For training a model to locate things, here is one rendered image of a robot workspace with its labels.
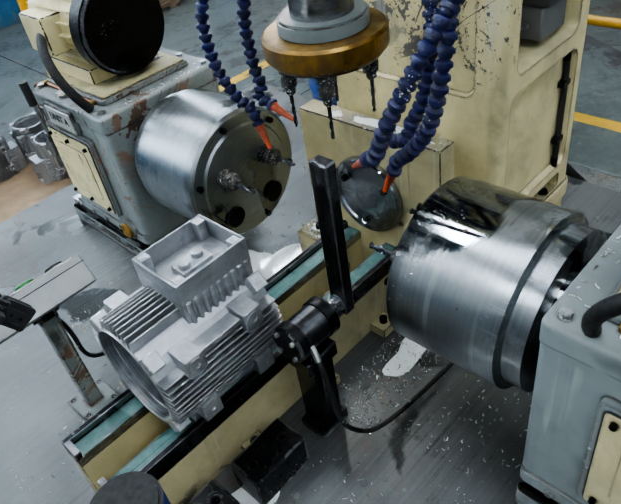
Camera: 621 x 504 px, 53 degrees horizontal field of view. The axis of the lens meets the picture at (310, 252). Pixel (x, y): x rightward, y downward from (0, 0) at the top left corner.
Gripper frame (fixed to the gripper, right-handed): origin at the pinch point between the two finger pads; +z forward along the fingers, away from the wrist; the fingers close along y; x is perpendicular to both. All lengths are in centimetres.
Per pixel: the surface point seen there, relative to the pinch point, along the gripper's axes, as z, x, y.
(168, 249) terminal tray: 13.7, 16.5, 1.3
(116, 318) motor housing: 9.3, 5.5, 5.2
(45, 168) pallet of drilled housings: 119, 17, -218
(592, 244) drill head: 30, 45, 46
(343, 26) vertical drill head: 8, 53, 11
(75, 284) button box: 15.0, 4.4, -12.9
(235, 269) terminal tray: 17.0, 19.1, 10.8
